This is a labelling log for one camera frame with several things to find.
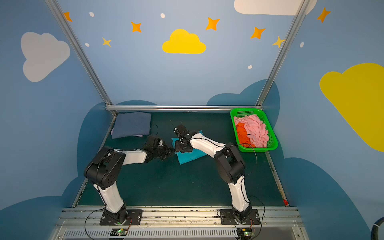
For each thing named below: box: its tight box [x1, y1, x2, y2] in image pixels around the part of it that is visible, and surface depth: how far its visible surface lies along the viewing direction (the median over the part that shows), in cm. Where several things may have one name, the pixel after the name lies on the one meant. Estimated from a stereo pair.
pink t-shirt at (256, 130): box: [234, 114, 269, 148], surface depth 107 cm
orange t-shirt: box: [236, 122, 256, 148], surface depth 106 cm
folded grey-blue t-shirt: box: [111, 112, 152, 139], surface depth 112 cm
